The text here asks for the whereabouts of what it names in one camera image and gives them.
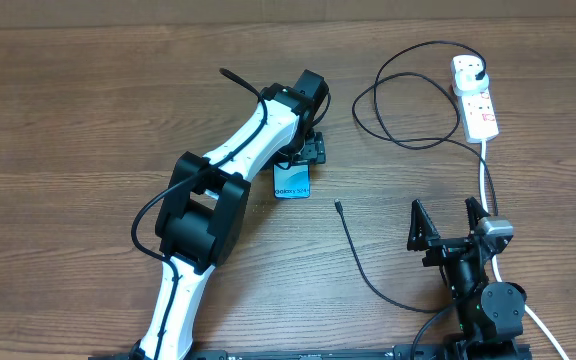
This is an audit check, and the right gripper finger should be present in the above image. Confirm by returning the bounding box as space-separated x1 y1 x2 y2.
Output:
407 199 441 251
465 197 490 235

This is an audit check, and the blue screen Galaxy smartphone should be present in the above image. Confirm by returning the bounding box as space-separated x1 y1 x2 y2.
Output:
273 163 311 199

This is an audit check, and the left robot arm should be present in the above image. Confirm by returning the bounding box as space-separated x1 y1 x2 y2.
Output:
127 69 331 360

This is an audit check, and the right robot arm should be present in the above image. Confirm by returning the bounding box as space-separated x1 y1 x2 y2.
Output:
407 197 532 360

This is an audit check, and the white charger plug adapter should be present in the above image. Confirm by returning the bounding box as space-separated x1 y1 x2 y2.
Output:
452 70 490 97

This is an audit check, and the white power strip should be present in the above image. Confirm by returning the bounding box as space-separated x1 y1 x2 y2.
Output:
450 55 499 143

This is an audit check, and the white power strip cord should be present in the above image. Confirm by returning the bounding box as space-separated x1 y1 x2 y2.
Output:
478 139 571 360

